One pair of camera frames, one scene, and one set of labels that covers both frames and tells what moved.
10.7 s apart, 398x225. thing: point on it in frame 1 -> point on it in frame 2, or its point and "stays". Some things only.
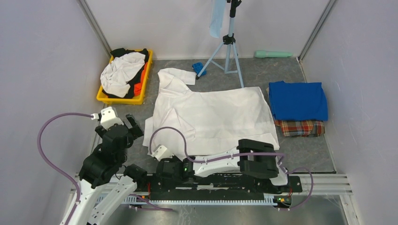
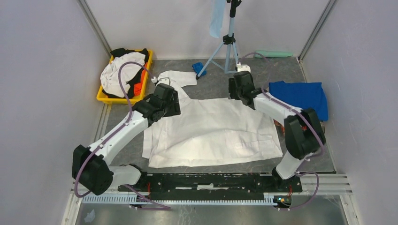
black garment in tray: (117, 52) stays
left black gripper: (136, 129) -> (175, 109)
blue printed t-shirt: (298, 101) stays
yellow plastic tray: (137, 99) stays
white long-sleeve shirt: (187, 123) stays
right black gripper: (172, 159) -> (232, 94)
